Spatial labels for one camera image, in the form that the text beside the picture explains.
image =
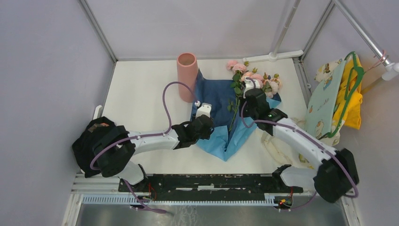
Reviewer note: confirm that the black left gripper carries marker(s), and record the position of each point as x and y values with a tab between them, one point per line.
207	135

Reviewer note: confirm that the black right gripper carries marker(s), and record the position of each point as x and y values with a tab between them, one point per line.
245	115

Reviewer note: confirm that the pink artificial flower bunch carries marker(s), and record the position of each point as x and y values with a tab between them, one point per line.
270	84

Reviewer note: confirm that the single pink flower stem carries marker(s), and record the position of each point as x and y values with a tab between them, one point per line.
238	88

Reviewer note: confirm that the blue flower wrapping paper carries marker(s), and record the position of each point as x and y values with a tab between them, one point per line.
222	144

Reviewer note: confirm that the pink cylindrical vase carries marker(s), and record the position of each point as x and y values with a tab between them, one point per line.
187	70

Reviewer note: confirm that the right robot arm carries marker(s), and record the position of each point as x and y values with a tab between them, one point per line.
333	174

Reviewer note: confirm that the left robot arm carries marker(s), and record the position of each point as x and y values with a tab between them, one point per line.
112	153

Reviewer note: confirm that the white clothes rack stand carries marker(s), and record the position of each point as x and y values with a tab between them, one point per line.
274	55

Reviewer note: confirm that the light green printed garment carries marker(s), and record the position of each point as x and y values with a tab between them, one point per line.
319	116

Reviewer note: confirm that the yellow garment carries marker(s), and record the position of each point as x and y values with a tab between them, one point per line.
349	97

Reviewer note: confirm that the green clothes hanger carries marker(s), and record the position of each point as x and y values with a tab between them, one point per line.
334	133

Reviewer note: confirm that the black cloth pile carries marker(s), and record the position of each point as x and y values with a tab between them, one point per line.
82	147

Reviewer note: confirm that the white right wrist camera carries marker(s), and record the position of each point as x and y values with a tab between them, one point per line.
250	84

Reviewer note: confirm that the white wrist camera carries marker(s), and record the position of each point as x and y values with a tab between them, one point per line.
250	84
203	109

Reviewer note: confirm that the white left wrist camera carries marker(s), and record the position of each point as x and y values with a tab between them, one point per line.
203	109

